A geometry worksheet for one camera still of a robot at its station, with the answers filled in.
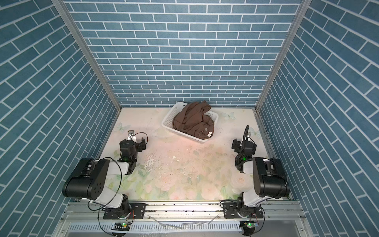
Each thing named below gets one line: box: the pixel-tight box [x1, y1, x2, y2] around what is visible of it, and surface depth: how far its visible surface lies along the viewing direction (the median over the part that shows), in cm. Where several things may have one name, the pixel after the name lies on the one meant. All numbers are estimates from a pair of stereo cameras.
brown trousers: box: [172, 99, 215, 140], surface depth 101 cm
